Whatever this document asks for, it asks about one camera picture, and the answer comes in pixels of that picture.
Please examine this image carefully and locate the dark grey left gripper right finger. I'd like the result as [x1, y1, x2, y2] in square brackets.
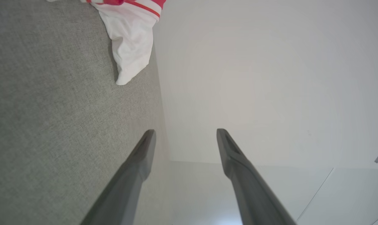
[216, 128, 297, 225]

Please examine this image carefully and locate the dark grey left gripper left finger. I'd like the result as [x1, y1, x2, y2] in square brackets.
[80, 129, 156, 225]

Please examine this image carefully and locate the red and white shirt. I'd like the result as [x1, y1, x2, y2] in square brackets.
[47, 0, 167, 86]

